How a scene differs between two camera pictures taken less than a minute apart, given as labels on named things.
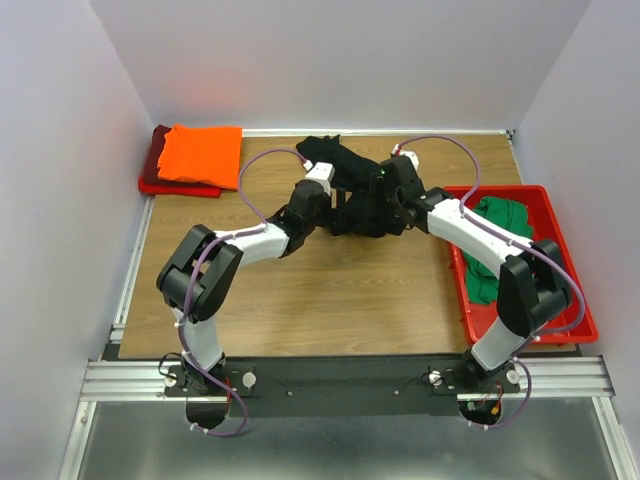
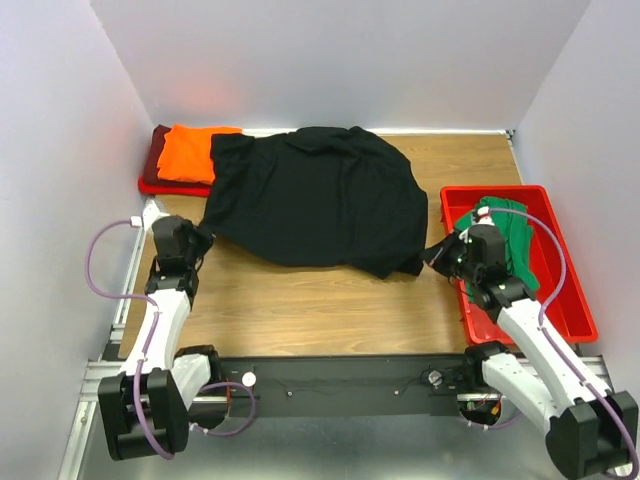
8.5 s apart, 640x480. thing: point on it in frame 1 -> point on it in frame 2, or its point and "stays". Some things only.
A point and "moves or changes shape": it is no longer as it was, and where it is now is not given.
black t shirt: [355, 214] moves or changes shape
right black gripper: [378, 188] -> [435, 256]
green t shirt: [482, 275] stays
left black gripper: [332, 215] -> [206, 236]
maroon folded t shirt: [152, 166] stays
